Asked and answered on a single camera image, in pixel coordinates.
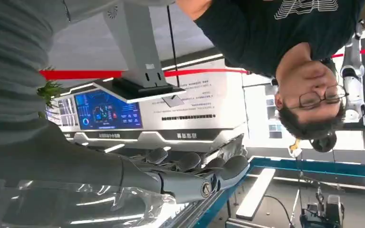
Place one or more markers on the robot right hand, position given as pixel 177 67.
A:
pixel 75 163

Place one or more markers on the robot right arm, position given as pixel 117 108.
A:
pixel 9 63

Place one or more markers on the blue display screen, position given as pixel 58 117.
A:
pixel 107 110

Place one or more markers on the green plant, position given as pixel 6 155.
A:
pixel 48 91

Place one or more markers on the red barrier belt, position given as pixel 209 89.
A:
pixel 78 75

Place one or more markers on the grey kiosk stand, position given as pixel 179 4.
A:
pixel 138 47

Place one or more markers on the white exhibit display console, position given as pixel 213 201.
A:
pixel 201 104

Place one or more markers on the white bench plank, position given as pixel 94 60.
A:
pixel 255 195

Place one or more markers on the person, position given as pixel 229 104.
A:
pixel 264 34

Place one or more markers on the blue framed table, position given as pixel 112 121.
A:
pixel 311 168

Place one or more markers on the person's glasses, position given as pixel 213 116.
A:
pixel 314 99

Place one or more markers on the dark wheeled equipment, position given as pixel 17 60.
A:
pixel 324 210

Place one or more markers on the white humanoid robot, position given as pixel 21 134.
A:
pixel 354 88

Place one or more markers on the black stanchion post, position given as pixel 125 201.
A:
pixel 173 47

